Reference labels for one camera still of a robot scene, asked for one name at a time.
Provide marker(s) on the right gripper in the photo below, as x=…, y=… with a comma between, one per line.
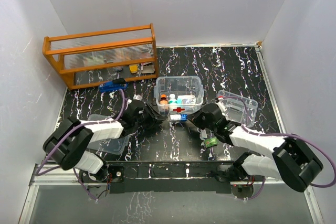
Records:
x=195, y=118

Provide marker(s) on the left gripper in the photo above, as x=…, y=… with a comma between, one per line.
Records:
x=154, y=117

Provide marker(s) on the blue white spray can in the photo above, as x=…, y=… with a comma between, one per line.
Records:
x=177, y=118

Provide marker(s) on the brown bottle orange cap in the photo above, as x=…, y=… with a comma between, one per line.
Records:
x=163, y=100

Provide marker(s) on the white bottle green band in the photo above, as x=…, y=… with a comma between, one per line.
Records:
x=172, y=99

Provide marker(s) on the clear first aid box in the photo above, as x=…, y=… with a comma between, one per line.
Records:
x=178, y=94

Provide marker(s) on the clear divider tray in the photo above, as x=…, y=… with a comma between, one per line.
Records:
x=239, y=109

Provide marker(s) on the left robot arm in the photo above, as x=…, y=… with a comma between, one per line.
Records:
x=68, y=144

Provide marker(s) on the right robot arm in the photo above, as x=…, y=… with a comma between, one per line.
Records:
x=279, y=156

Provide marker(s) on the green small packet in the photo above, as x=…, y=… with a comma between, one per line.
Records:
x=210, y=142

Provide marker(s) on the blue stapler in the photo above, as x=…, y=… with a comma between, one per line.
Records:
x=113, y=85

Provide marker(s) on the cardboard box on shelf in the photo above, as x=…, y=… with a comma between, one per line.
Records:
x=147, y=68

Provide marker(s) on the yellow item on shelf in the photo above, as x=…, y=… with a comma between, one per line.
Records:
x=133, y=68

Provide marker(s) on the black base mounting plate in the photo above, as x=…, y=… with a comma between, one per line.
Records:
x=172, y=176

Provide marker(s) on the orange wooden shelf rack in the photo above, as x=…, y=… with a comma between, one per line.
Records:
x=71, y=55

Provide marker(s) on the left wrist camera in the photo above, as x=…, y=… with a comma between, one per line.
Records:
x=135, y=97

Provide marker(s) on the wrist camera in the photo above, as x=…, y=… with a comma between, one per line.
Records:
x=219, y=102
x=135, y=97

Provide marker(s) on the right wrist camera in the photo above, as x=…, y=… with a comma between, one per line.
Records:
x=219, y=102

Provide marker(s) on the clear box lid with handle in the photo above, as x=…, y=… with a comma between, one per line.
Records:
x=110, y=140

